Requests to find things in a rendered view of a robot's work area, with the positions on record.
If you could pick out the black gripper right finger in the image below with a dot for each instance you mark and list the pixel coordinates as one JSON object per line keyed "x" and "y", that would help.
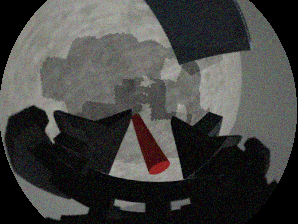
{"x": 195, "y": 148}

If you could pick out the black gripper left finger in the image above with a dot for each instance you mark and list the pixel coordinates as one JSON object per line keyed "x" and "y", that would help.
{"x": 103, "y": 136}

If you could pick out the red peg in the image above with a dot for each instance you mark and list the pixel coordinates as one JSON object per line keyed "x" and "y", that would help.
{"x": 155, "y": 159}

